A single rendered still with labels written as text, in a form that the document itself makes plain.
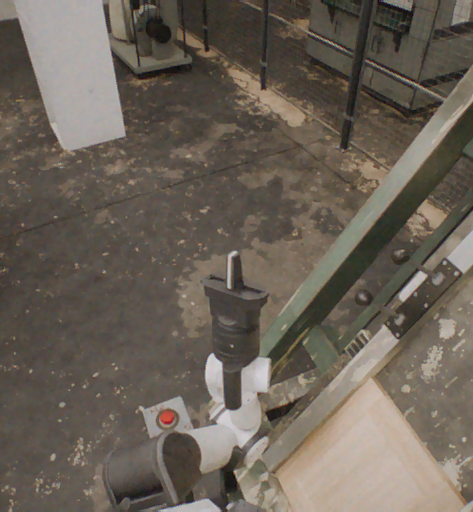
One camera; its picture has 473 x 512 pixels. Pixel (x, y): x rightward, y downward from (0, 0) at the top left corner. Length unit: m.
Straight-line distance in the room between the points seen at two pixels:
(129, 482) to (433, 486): 0.60
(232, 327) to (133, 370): 1.84
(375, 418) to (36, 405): 1.91
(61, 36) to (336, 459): 3.66
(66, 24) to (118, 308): 2.31
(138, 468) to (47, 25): 3.62
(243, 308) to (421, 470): 0.54
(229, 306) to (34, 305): 2.39
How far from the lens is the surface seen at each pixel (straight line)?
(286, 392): 1.59
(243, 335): 0.81
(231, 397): 0.86
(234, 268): 0.76
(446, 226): 1.17
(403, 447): 1.11
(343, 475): 1.22
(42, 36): 4.13
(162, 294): 2.93
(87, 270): 3.19
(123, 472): 0.92
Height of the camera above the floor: 2.17
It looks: 43 degrees down
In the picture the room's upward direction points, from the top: straight up
